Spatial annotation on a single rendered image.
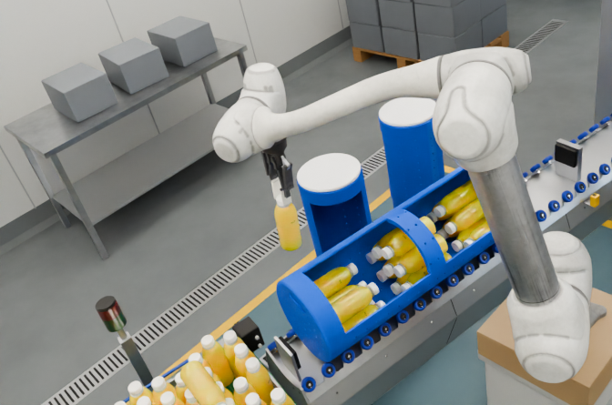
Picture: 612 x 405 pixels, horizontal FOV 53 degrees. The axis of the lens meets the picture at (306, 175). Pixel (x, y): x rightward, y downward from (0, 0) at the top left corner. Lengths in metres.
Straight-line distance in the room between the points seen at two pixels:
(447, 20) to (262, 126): 3.89
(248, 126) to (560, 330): 0.83
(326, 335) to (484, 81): 0.91
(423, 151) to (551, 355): 1.61
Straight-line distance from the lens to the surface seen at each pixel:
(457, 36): 5.26
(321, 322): 1.79
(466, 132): 1.15
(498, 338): 1.80
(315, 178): 2.58
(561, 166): 2.62
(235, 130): 1.41
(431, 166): 2.99
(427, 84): 1.38
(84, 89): 4.13
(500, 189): 1.28
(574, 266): 1.64
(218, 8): 5.46
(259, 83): 1.53
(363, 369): 2.02
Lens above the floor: 2.48
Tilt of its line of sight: 33 degrees down
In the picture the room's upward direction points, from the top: 14 degrees counter-clockwise
